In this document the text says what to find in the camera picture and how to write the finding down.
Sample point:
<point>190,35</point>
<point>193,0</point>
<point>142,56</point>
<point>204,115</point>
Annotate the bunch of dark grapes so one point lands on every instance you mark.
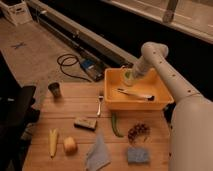
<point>137,130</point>

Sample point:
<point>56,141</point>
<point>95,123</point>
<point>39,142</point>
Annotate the brown scrub sponge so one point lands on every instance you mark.
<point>87,123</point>

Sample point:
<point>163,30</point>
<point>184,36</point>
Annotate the white storage box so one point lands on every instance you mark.
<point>17,14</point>

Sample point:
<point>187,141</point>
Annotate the blue black device on floor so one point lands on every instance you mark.
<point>92,69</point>

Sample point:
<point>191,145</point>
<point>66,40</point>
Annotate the black handled utensil in tray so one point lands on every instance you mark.
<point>137,95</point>

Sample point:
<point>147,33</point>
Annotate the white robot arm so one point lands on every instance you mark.
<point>191,140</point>

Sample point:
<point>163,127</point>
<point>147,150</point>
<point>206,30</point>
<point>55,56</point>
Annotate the grey metal rail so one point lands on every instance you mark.
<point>79,37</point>

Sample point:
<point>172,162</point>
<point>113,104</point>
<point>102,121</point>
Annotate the pale green cup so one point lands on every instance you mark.
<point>127,77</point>

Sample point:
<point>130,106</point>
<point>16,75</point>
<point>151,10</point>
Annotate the green chili pepper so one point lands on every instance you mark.
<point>114,127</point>

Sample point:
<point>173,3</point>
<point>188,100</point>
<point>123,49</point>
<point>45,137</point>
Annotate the black chair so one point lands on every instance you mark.
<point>16,113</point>

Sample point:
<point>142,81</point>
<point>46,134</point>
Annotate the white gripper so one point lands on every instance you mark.
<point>140,68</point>

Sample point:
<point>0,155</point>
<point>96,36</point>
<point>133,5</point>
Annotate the yellow corn cob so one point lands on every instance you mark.
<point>53,138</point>

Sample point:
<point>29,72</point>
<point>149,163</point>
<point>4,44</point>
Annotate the blue sponge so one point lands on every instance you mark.
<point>137,155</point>

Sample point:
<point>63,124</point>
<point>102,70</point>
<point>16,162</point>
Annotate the silver fork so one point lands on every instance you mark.
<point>100,99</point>

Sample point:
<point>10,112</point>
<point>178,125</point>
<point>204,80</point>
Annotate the yellow plastic tray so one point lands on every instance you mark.
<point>147,93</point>

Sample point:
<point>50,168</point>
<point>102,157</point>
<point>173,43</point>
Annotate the dark grey cup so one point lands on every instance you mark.
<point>54,88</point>

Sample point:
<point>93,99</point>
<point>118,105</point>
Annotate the grey blue cloth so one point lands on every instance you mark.
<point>97,156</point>

